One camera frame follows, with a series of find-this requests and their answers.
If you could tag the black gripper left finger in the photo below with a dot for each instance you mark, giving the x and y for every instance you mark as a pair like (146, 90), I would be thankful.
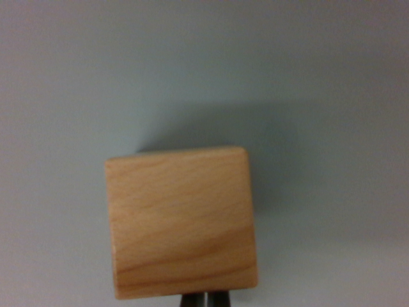
(191, 300)

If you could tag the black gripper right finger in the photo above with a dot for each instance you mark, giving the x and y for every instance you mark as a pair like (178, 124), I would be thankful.
(220, 299)

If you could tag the wooden cube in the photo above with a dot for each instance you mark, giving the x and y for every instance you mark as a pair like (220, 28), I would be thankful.
(182, 224)

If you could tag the grey plastic tray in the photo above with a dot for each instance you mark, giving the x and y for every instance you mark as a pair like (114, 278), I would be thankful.
(80, 80)

